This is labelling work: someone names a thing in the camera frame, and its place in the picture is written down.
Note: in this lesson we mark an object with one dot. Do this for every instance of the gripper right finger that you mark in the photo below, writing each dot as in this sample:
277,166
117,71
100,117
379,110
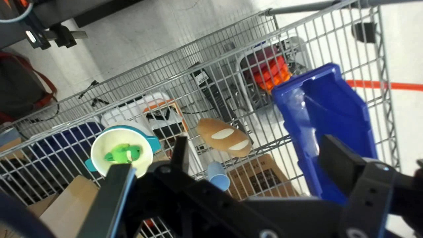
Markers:
366,195

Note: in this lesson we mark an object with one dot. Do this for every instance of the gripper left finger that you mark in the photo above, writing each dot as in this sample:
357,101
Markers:
185,205

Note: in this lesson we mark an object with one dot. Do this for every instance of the green toy object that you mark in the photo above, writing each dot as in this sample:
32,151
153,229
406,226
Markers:
120,153

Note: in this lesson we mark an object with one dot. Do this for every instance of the light blue cup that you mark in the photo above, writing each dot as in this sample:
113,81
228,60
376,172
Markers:
218,175

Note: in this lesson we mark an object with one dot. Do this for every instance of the orange framed box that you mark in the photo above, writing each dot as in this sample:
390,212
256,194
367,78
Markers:
165,127

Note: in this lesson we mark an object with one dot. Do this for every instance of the toy bread loaf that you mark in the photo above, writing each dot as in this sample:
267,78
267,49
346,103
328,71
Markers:
211,127

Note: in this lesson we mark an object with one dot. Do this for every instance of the printed cardboard box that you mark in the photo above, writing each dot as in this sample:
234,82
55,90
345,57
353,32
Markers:
264,178

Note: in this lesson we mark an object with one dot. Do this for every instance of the blue plastic bin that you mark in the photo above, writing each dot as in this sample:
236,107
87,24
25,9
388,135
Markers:
330,105

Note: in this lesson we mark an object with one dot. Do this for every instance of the white plastic container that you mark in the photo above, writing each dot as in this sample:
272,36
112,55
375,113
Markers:
132,110

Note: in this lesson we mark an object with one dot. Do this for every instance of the plain cardboard box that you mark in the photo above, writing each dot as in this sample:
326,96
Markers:
69,205

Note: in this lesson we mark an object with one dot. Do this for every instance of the black power strip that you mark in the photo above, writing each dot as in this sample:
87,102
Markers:
211,89

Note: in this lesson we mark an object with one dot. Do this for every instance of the dark blue storage bin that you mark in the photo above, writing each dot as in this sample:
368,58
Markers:
72,138

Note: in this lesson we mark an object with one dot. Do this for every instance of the white plastic basket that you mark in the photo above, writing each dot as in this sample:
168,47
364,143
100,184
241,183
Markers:
243,66

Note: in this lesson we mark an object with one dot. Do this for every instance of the orange and red toys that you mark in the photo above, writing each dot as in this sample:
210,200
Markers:
271,74

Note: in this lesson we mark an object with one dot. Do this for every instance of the black block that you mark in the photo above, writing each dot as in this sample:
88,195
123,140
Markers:
363,32

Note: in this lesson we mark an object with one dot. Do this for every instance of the black clamp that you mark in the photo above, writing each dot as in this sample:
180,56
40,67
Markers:
64,34

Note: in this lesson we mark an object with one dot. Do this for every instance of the dark table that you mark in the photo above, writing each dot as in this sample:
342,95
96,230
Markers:
66,10

